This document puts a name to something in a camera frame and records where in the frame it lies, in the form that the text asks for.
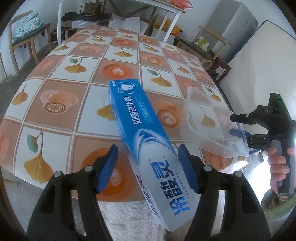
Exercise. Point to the teal patterned cushion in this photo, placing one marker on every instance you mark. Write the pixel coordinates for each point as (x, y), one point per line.
(26, 24)

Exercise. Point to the white mattress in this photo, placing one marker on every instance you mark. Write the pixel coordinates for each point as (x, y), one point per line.
(261, 58)

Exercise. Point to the brown cardboard box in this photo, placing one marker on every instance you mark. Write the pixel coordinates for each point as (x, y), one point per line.
(92, 8)

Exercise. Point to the white plastic sacks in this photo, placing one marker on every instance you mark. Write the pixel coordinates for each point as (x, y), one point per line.
(126, 23)

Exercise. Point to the yellow plastic bag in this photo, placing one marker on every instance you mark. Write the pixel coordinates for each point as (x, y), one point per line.
(168, 25)

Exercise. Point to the wooden chair with cushion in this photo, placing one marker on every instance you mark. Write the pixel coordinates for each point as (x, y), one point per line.
(30, 44)

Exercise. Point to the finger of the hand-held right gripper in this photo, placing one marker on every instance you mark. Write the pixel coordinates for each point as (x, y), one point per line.
(254, 138)
(245, 118)

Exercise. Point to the person's right hand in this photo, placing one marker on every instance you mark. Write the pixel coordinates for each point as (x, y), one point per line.
(277, 166)

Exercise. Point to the grey refrigerator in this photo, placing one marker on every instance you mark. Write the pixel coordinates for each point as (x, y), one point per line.
(231, 23)

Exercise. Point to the green fuzzy cloth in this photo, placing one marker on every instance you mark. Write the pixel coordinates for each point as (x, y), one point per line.
(270, 206)

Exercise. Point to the white and green packet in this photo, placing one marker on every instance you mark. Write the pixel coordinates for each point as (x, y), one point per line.
(201, 43)

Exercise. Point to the wooden chair with dark seat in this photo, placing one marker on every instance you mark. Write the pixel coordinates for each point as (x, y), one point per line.
(203, 52)

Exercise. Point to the white side table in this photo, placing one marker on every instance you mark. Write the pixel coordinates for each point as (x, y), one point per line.
(168, 7)

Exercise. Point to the blue toothpaste box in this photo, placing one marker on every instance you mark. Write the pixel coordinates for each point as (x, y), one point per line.
(148, 129)

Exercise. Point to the dark cloth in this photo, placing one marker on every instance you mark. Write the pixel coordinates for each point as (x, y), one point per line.
(76, 16)

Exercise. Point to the red plastic bag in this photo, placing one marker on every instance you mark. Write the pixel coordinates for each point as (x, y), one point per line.
(182, 4)

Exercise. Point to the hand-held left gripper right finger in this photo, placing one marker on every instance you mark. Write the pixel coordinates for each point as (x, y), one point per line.
(187, 169)

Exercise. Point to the brown wooden stool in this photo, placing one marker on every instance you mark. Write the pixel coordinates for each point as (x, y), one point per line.
(220, 67)

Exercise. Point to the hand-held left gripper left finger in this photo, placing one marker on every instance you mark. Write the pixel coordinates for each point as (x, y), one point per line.
(107, 169)

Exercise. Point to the clear plastic container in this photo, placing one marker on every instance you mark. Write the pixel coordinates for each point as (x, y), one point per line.
(208, 129)

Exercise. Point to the ginkgo print tablecloth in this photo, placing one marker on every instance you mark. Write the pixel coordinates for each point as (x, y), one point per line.
(57, 129)

